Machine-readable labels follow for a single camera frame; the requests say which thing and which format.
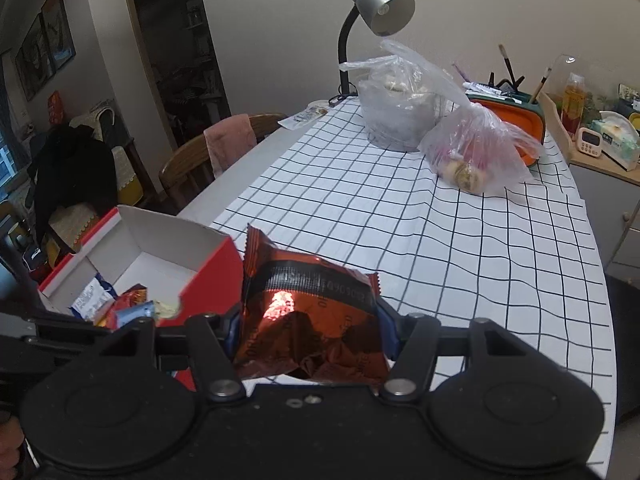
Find clear plastic bag red snacks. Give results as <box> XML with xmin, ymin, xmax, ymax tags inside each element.
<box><xmin>382</xmin><ymin>39</ymin><xmax>545</xmax><ymax>196</ymax></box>

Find orange folding container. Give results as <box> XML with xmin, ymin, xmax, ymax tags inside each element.
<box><xmin>462</xmin><ymin>80</ymin><xmax>546</xmax><ymax>166</ymax></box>

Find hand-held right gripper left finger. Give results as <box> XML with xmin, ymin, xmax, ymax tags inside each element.
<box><xmin>97</xmin><ymin>309</ymin><xmax>248</xmax><ymax>404</ymax></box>

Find dark bookshelf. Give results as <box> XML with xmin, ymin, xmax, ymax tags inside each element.
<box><xmin>120</xmin><ymin>0</ymin><xmax>233</xmax><ymax>146</ymax></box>

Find pink towel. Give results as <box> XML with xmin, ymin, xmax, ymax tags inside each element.
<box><xmin>203</xmin><ymin>114</ymin><xmax>258</xmax><ymax>181</ymax></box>

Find wooden chair with towel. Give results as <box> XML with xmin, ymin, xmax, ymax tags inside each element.
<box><xmin>159</xmin><ymin>112</ymin><xmax>288</xmax><ymax>211</ymax></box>

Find blue and white snack packet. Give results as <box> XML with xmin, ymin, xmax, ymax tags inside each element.
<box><xmin>69</xmin><ymin>272</ymin><xmax>118</xmax><ymax>322</ymax></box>

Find framed wall picture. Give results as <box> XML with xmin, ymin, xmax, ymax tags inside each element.
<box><xmin>14</xmin><ymin>44</ymin><xmax>37</xmax><ymax>102</ymax></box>
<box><xmin>41</xmin><ymin>0</ymin><xmax>77</xmax><ymax>72</ymax></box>
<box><xmin>25</xmin><ymin>14</ymin><xmax>55</xmax><ymax>90</ymax></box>

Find dark tipped brush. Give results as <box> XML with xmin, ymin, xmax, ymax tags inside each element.
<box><xmin>497</xmin><ymin>44</ymin><xmax>516</xmax><ymax>88</ymax></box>

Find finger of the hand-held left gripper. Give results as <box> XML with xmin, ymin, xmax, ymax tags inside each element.
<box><xmin>27</xmin><ymin>301</ymin><xmax>157</xmax><ymax>343</ymax></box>

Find wooden handled brush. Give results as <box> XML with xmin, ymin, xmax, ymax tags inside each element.
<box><xmin>530</xmin><ymin>66</ymin><xmax>552</xmax><ymax>103</ymax></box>

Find tissue pack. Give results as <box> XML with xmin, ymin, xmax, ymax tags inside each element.
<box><xmin>597</xmin><ymin>110</ymin><xmax>640</xmax><ymax>168</ymax></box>

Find brown foil snack packet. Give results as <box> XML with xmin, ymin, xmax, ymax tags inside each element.
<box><xmin>235</xmin><ymin>224</ymin><xmax>392</xmax><ymax>393</ymax></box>

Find person's left hand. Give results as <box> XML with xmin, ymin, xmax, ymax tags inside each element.
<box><xmin>0</xmin><ymin>407</ymin><xmax>26</xmax><ymax>468</ymax></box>

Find red snack packet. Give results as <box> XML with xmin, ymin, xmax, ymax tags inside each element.
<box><xmin>92</xmin><ymin>284</ymin><xmax>148</xmax><ymax>330</ymax></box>

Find pale yellow snack packet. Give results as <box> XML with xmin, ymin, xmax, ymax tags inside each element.
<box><xmin>152</xmin><ymin>297</ymin><xmax>182</xmax><ymax>321</ymax></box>

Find white kitchen timer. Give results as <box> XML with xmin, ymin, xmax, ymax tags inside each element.
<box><xmin>575</xmin><ymin>126</ymin><xmax>603</xmax><ymax>157</ymax></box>

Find armchair with yellow cushion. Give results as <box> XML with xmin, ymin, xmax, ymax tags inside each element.
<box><xmin>10</xmin><ymin>102</ymin><xmax>156</xmax><ymax>261</ymax></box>

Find white checkered tablecloth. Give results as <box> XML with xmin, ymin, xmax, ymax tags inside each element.
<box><xmin>210</xmin><ymin>95</ymin><xmax>616</xmax><ymax>480</ymax></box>

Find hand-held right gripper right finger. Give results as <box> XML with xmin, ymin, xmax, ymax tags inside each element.
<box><xmin>377</xmin><ymin>300</ymin><xmax>544</xmax><ymax>404</ymax></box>

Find silver desk lamp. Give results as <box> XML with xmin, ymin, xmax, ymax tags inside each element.
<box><xmin>327</xmin><ymin>0</ymin><xmax>416</xmax><ymax>106</ymax></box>

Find red wall decoration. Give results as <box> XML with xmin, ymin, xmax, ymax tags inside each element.
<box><xmin>47</xmin><ymin>91</ymin><xmax>66</xmax><ymax>126</ymax></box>

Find orange juice bottle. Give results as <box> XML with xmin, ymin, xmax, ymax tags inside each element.
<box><xmin>561</xmin><ymin>72</ymin><xmax>587</xmax><ymax>138</ymax></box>

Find white sachet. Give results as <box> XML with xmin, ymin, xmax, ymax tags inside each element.
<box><xmin>277</xmin><ymin>100</ymin><xmax>331</xmax><ymax>130</ymax></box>

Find black jacket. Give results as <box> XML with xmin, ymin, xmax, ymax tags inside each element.
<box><xmin>27</xmin><ymin>125</ymin><xmax>118</xmax><ymax>246</ymax></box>

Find red cardboard box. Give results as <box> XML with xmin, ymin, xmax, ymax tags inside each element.
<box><xmin>37</xmin><ymin>205</ymin><xmax>246</xmax><ymax>391</ymax></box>

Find clear plastic bag pale snacks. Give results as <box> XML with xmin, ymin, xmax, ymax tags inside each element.
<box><xmin>340</xmin><ymin>55</ymin><xmax>453</xmax><ymax>152</ymax></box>

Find white cabinet wooden top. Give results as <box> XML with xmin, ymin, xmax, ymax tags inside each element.
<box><xmin>542</xmin><ymin>92</ymin><xmax>640</xmax><ymax>271</ymax></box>

